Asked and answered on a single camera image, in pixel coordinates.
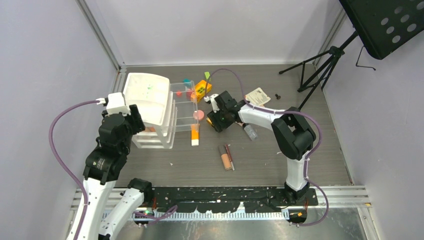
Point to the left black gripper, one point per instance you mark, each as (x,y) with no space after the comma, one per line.
(135,117)

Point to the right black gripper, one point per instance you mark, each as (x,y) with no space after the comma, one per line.
(218,124)

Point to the gold black lipstick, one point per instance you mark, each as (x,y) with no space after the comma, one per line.
(209,121)

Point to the small pink round puff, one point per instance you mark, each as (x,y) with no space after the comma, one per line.
(198,115)

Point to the orange cream tube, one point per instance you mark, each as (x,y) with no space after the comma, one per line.
(195,136)

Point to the foundation tube grey cap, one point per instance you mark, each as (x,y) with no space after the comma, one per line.
(225,157)

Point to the clear plastic drawer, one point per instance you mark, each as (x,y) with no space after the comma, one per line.
(184,106)

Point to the white plastic drawer organizer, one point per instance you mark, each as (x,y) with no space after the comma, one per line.
(152,95)

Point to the red makeup pencil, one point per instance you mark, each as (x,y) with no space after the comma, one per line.
(229,156)

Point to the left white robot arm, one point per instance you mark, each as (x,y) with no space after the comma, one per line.
(89,224)

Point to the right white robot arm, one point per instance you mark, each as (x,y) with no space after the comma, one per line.
(293,134)

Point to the yellow toy block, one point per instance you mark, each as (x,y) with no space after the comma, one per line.
(200,90)

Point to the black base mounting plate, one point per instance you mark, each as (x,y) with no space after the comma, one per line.
(256,199)

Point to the black tripod stand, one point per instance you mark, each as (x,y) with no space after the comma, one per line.
(383,26)

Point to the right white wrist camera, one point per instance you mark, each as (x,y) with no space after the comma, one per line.
(211,99)

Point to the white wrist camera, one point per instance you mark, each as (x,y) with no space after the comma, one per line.
(211,99)
(114,103)

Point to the aluminium rail frame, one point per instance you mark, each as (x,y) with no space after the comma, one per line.
(329,197)

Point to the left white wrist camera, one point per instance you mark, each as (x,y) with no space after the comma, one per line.
(114,103)

